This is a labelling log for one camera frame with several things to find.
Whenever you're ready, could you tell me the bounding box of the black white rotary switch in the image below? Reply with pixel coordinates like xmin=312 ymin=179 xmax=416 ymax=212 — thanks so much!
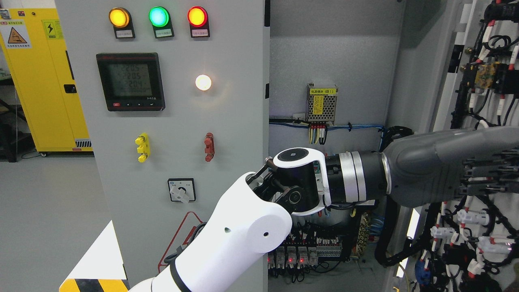
xmin=167 ymin=178 xmax=196 ymax=204

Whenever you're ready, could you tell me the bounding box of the red electric hazard sticker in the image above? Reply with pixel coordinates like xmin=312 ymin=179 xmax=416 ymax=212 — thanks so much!
xmin=157 ymin=211 xmax=203 ymax=272

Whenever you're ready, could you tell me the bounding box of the lower relay terminal row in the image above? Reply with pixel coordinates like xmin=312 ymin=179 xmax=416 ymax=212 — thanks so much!
xmin=267 ymin=221 xmax=348 ymax=272

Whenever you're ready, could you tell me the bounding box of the grey black robot hand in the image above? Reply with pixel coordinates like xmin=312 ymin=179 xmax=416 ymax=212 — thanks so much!
xmin=384 ymin=126 xmax=519 ymax=208

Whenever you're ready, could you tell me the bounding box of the yellow indicator lamp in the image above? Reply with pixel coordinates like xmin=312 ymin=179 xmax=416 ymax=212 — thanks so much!
xmin=109 ymin=7 xmax=131 ymax=28

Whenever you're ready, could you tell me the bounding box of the green indicator lamp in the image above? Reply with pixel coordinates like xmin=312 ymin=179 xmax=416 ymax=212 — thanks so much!
xmin=148 ymin=6 xmax=170 ymax=28

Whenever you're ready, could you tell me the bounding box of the red indicator lamp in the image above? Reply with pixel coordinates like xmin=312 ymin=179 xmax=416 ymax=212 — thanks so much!
xmin=187 ymin=6 xmax=208 ymax=28

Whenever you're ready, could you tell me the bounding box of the yellow safety storage cabinet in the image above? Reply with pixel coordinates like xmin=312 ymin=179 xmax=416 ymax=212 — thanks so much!
xmin=1 ymin=8 xmax=93 ymax=153

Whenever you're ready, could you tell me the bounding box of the white indicator lamp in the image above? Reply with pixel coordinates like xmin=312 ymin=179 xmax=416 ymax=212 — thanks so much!
xmin=195 ymin=74 xmax=212 ymax=91

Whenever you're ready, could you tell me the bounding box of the grey cabinet door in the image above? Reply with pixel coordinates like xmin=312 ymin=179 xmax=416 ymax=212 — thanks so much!
xmin=55 ymin=0 xmax=270 ymax=286
xmin=379 ymin=0 xmax=518 ymax=292

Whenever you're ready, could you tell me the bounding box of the black digital power meter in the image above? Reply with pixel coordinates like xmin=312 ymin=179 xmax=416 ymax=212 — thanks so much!
xmin=96 ymin=52 xmax=165 ymax=112

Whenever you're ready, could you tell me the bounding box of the metal mesh power supply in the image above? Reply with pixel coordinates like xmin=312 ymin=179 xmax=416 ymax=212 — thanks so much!
xmin=306 ymin=83 xmax=339 ymax=125

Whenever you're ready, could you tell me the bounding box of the red terminal post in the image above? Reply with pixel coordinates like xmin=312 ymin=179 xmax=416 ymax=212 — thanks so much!
xmin=204 ymin=133 xmax=215 ymax=162

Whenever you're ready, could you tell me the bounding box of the yellow terminal post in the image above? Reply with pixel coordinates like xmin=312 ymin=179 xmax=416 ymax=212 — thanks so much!
xmin=135 ymin=133 xmax=150 ymax=163

